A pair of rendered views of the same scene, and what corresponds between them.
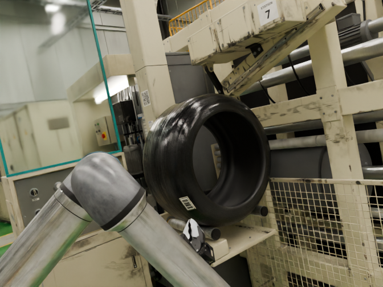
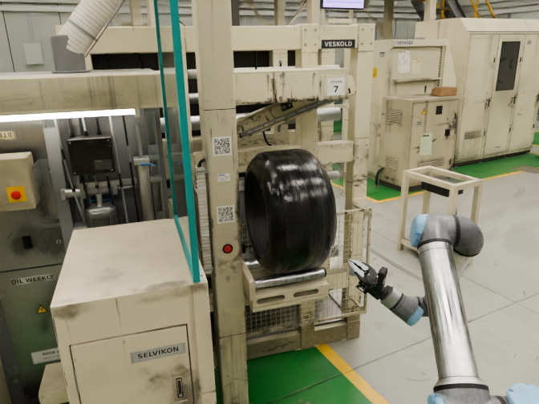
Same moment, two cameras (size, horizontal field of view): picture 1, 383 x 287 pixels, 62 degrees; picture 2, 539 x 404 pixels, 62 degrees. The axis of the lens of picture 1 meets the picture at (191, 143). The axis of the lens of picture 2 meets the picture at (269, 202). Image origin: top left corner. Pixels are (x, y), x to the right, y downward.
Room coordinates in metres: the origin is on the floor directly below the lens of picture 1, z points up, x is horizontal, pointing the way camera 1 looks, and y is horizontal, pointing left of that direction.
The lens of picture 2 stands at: (0.87, 1.79, 1.86)
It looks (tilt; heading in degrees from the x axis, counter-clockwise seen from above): 19 degrees down; 288
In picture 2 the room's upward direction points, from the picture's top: 1 degrees counter-clockwise
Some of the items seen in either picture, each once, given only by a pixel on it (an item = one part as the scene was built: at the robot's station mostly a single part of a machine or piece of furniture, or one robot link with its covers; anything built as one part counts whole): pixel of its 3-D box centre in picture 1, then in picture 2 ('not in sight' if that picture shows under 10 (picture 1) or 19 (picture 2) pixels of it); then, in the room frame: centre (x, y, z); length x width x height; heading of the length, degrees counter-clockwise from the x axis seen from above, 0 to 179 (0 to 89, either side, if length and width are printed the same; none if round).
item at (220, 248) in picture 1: (193, 242); (288, 291); (1.35, 0.08, 0.83); 0.36 x 0.09 x 0.06; 35
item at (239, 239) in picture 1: (219, 238); (278, 284); (1.43, -0.04, 0.80); 0.37 x 0.36 x 0.02; 125
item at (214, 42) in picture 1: (245, 31); (281, 85); (1.50, -0.35, 1.71); 0.61 x 0.25 x 0.15; 35
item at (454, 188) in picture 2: not in sight; (436, 216); (0.60, -2.31, 0.40); 0.60 x 0.35 x 0.80; 135
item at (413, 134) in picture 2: not in sight; (418, 141); (0.79, -4.76, 0.62); 0.91 x 0.58 x 1.25; 45
